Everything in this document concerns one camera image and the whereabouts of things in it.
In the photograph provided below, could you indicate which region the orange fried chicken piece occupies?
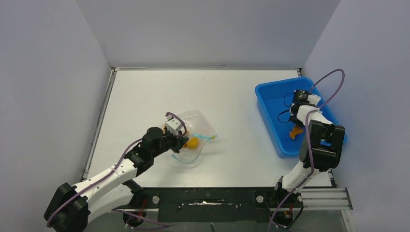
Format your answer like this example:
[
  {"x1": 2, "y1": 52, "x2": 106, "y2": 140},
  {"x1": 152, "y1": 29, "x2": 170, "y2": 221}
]
[{"x1": 289, "y1": 125, "x2": 304, "y2": 140}]

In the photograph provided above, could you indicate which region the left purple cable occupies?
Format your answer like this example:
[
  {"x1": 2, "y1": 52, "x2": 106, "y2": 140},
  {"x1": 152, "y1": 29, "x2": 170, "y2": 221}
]
[{"x1": 45, "y1": 112, "x2": 188, "y2": 231}]

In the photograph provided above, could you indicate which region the blue plastic tray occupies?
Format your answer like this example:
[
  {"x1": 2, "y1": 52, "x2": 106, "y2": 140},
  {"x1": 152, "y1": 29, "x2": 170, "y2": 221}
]
[{"x1": 255, "y1": 76, "x2": 348, "y2": 160}]

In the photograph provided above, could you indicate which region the small orange food ball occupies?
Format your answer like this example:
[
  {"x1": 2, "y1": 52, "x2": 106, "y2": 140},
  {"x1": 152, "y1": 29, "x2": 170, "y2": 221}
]
[{"x1": 186, "y1": 137, "x2": 199, "y2": 149}]

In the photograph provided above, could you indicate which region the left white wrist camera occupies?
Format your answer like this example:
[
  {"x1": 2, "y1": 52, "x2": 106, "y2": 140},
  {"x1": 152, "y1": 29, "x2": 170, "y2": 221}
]
[{"x1": 165, "y1": 118, "x2": 183, "y2": 137}]

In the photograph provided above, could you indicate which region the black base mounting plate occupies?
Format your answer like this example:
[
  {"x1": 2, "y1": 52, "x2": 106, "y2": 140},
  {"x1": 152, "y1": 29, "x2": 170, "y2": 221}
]
[{"x1": 124, "y1": 187, "x2": 280, "y2": 222}]

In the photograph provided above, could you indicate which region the clear zip top bag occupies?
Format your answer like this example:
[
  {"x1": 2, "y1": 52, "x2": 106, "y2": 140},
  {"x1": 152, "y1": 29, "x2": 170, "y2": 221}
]
[{"x1": 163, "y1": 109, "x2": 217, "y2": 164}]

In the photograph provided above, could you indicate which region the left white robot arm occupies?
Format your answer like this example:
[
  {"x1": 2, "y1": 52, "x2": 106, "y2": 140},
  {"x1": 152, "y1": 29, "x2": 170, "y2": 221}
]
[{"x1": 44, "y1": 127, "x2": 189, "y2": 232}]

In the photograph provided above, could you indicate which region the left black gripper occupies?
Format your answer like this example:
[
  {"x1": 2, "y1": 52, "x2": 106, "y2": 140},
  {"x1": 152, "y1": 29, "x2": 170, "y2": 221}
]
[{"x1": 152, "y1": 128, "x2": 189, "y2": 158}]

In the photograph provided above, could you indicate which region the aluminium rail frame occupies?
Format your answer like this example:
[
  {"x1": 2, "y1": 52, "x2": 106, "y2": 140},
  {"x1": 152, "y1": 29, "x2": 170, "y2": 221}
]
[{"x1": 89, "y1": 83, "x2": 348, "y2": 223}]

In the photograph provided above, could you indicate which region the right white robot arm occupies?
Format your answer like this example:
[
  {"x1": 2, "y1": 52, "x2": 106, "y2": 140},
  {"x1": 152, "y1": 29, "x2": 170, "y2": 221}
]
[{"x1": 272, "y1": 90, "x2": 345, "y2": 206}]

